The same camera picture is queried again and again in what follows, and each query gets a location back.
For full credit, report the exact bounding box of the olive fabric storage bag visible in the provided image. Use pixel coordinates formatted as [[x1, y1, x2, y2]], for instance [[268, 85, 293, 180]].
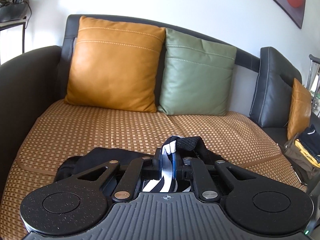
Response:
[[284, 124, 319, 186]]

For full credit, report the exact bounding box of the orange leather cushion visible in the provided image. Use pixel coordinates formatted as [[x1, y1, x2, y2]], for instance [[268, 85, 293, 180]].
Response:
[[65, 16, 165, 113]]

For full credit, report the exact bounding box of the black leather sofa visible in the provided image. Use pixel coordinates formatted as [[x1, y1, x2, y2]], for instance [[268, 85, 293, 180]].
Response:
[[0, 13, 320, 196]]

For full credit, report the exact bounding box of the black side table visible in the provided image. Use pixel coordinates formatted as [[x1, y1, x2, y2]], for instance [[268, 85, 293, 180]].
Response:
[[1, 17, 27, 63]]

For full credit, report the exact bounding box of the metal rack at right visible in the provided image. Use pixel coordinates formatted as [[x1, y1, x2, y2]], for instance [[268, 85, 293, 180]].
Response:
[[306, 54, 320, 117]]

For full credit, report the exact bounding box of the small orange cushion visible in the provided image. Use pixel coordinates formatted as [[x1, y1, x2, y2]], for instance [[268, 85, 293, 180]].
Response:
[[287, 78, 312, 140]]

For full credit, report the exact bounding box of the black white-striped track jacket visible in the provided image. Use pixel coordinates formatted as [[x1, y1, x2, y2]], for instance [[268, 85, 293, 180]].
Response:
[[54, 136, 223, 182]]

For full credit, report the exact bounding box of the woven brown seat mat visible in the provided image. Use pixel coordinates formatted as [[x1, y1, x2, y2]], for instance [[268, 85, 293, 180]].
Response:
[[1, 100, 306, 239]]

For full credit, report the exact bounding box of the green leather cushion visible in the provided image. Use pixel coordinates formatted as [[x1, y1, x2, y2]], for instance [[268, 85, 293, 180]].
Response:
[[158, 28, 237, 116]]

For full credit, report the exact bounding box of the black leather cushion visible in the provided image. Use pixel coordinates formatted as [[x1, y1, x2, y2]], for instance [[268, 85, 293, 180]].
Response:
[[249, 47, 302, 128]]

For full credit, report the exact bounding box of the potted plant in bag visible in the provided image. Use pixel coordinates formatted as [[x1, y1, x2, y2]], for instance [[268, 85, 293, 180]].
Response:
[[1, 0, 31, 23]]

